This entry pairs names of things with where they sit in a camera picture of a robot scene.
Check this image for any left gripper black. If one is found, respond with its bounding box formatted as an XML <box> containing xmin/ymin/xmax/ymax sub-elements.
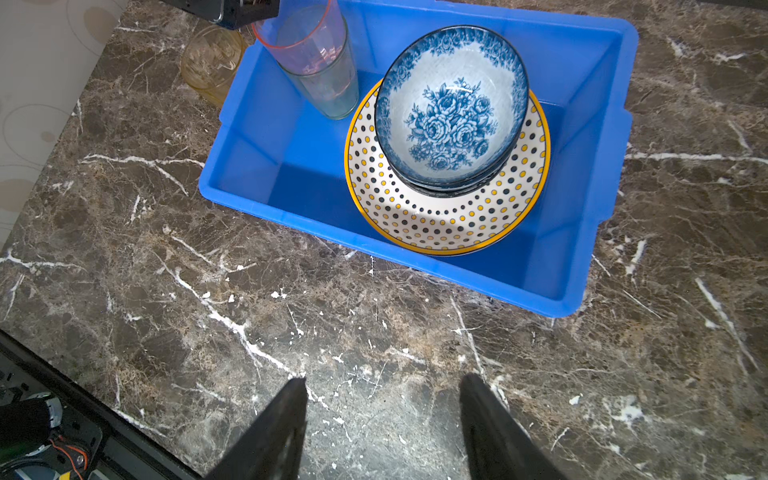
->
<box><xmin>163</xmin><ymin>0</ymin><xmax>280</xmax><ymax>30</ymax></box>

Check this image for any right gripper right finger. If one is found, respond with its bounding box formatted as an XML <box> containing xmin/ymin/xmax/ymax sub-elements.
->
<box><xmin>460</xmin><ymin>373</ymin><xmax>564</xmax><ymax>480</ymax></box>

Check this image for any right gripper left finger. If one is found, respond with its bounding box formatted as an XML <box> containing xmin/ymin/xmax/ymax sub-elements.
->
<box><xmin>206</xmin><ymin>377</ymin><xmax>308</xmax><ymax>480</ymax></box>

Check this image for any yellow transparent cup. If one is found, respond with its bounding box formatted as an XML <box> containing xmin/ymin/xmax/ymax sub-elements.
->
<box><xmin>180</xmin><ymin>25</ymin><xmax>247</xmax><ymax>108</ymax></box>

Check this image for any pink transparent cup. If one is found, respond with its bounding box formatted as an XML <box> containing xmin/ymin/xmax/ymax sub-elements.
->
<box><xmin>251</xmin><ymin>0</ymin><xmax>347</xmax><ymax>76</ymax></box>

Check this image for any green transparent cup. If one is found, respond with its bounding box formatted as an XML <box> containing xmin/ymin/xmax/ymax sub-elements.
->
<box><xmin>283</xmin><ymin>30</ymin><xmax>360</xmax><ymax>120</ymax></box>

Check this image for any dotted yellow rim plate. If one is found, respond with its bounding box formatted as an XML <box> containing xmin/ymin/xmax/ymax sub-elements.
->
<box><xmin>344</xmin><ymin>86</ymin><xmax>551</xmax><ymax>256</ymax></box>

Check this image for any blue floral ceramic bowl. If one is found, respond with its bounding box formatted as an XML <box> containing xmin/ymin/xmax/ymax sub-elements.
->
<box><xmin>391</xmin><ymin>150</ymin><xmax>513</xmax><ymax>198</ymax></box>

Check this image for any blue plastic bin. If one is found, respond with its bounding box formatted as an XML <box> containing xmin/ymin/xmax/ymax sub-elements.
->
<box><xmin>199</xmin><ymin>1</ymin><xmax>638</xmax><ymax>317</ymax></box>

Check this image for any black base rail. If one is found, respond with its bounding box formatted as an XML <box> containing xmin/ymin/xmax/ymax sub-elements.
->
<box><xmin>1</xmin><ymin>332</ymin><xmax>200</xmax><ymax>479</ymax></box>

